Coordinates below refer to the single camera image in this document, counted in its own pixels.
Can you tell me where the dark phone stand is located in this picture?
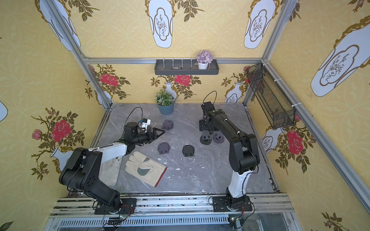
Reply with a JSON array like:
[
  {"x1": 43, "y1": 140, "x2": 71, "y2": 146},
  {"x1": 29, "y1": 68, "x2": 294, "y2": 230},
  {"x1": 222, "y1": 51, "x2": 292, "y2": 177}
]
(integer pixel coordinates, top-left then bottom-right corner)
[
  {"x1": 200, "y1": 130, "x2": 212, "y2": 145},
  {"x1": 182, "y1": 145, "x2": 195, "y2": 157}
]

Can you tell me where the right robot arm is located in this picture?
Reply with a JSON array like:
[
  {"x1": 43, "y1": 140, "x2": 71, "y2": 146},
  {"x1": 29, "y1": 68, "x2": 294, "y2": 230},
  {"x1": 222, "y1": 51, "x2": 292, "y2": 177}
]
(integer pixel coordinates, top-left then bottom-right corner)
[{"x1": 199, "y1": 102, "x2": 260, "y2": 206}]

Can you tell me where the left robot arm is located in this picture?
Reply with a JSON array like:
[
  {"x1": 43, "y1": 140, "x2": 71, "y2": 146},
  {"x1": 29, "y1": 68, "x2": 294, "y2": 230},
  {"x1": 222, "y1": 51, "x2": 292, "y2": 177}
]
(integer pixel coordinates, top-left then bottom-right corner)
[{"x1": 59, "y1": 122, "x2": 165, "y2": 212}]

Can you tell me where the green plant blue pot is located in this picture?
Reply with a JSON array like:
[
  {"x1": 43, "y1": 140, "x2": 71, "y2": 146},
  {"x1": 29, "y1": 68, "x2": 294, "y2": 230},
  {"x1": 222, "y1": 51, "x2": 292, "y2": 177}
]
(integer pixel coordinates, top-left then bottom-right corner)
[{"x1": 155, "y1": 90, "x2": 175, "y2": 115}]

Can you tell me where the beige work glove right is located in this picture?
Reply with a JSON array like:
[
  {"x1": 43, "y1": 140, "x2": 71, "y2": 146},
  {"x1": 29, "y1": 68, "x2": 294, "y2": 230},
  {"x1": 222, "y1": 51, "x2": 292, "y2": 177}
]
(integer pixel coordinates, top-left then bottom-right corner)
[{"x1": 125, "y1": 151, "x2": 167, "y2": 187}]

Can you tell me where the purple flower white pot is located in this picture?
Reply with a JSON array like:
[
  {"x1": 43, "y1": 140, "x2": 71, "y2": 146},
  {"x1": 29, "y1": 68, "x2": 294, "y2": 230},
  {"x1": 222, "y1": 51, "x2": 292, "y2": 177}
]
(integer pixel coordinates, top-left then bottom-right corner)
[{"x1": 197, "y1": 50, "x2": 214, "y2": 70}]

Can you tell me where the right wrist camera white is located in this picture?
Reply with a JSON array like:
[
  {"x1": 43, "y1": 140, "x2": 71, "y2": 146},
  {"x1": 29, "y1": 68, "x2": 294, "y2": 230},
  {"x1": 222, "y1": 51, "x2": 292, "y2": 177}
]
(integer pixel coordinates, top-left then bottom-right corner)
[{"x1": 201, "y1": 101, "x2": 215, "y2": 116}]

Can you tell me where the grey wall shelf tray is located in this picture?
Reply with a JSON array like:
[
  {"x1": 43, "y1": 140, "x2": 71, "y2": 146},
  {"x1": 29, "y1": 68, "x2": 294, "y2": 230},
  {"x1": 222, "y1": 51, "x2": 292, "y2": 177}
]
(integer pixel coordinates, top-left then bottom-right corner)
[{"x1": 154, "y1": 58, "x2": 220, "y2": 76}]

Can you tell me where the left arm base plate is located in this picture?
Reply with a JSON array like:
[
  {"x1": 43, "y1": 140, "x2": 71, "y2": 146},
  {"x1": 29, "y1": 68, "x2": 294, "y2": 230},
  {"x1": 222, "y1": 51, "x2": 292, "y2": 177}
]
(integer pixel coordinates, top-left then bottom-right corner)
[{"x1": 94, "y1": 198, "x2": 137, "y2": 215}]

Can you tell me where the black wire mesh basket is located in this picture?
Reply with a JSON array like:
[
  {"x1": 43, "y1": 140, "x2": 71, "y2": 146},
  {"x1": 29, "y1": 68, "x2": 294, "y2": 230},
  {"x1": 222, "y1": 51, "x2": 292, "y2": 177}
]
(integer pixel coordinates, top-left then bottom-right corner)
[{"x1": 246, "y1": 64, "x2": 296, "y2": 129}]

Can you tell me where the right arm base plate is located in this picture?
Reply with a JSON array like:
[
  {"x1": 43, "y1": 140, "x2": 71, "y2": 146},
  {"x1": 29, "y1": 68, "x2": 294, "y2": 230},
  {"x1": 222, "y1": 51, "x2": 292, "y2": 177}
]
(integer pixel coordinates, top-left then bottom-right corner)
[{"x1": 211, "y1": 195, "x2": 253, "y2": 212}]

